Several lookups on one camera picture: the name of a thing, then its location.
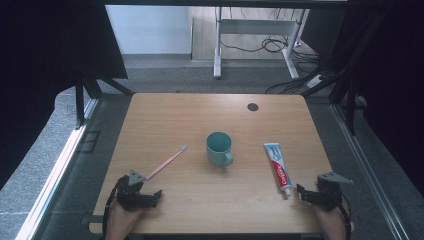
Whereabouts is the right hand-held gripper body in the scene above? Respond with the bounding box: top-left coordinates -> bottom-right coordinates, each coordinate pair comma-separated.
315,171 -> 355,213

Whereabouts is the black curtain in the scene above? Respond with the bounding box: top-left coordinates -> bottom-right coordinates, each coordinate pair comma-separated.
0,0 -> 129,192
299,0 -> 424,198

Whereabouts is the black metal stand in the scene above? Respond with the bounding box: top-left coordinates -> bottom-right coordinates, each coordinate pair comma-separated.
300,74 -> 368,137
74,68 -> 136,130

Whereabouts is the black table bracket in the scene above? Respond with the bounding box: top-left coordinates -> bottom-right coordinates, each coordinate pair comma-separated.
79,213 -> 96,226

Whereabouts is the white red blue toothpaste tube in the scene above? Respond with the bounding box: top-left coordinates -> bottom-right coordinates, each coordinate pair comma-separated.
263,142 -> 294,197

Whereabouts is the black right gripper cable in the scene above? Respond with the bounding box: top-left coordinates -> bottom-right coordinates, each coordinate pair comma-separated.
337,193 -> 355,240

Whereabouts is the person's right hand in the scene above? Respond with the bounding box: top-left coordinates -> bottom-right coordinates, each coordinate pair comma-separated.
312,201 -> 350,240

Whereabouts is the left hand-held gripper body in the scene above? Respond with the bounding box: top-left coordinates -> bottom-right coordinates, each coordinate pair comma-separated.
114,169 -> 155,212

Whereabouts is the aluminium rail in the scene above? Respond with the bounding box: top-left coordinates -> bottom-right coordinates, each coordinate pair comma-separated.
14,99 -> 101,240
329,98 -> 403,240

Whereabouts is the white desk frame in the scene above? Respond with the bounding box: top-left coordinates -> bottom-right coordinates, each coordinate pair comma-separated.
213,6 -> 310,80

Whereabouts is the green cup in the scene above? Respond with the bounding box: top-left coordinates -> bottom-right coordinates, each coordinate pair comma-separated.
205,131 -> 235,168

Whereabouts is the black floor cable bundle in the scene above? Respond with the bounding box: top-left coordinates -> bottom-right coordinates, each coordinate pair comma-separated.
219,8 -> 322,64

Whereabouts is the white power strip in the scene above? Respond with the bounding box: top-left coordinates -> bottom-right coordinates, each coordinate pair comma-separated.
306,74 -> 325,89

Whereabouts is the pink toothbrush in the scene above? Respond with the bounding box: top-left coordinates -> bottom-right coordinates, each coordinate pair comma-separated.
145,144 -> 189,182

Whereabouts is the person's left hand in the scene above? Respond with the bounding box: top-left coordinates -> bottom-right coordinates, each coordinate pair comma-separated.
105,199 -> 145,240

